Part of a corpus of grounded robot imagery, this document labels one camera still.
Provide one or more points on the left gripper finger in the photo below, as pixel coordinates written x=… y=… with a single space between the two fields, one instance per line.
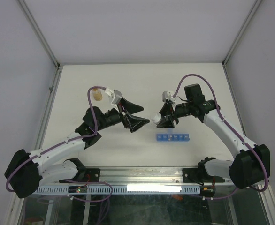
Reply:
x=133 y=123
x=130 y=107

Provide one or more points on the blue weekly pill organizer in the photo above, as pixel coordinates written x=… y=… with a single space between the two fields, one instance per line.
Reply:
x=171 y=136

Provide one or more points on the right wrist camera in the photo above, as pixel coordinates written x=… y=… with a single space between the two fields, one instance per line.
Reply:
x=168 y=97

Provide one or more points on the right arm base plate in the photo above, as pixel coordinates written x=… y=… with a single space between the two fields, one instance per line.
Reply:
x=199 y=175

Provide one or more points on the amber pill bottle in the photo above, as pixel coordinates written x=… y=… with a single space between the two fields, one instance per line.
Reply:
x=97 y=95

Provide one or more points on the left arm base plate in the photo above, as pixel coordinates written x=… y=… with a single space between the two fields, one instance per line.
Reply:
x=84 y=176

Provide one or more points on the white cap pill bottle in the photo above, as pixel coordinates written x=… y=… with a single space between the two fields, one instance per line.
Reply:
x=156 y=119

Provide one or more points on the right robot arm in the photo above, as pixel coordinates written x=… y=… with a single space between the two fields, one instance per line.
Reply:
x=251 y=162

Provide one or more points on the white slotted cable duct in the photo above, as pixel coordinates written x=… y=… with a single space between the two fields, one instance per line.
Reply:
x=132 y=189

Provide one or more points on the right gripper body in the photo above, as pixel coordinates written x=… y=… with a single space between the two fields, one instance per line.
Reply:
x=179 y=110

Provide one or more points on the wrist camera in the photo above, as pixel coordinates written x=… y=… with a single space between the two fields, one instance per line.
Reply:
x=168 y=97
x=114 y=97

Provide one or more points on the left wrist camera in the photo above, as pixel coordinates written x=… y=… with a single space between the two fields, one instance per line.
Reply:
x=114 y=97

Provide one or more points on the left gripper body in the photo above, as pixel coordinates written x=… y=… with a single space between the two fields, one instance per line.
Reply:
x=111 y=118

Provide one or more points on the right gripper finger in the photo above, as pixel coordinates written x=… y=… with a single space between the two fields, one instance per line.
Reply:
x=166 y=122
x=167 y=109

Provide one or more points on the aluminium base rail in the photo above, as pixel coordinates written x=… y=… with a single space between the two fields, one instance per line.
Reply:
x=137 y=174

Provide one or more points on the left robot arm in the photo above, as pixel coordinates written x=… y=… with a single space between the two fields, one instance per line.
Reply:
x=85 y=136

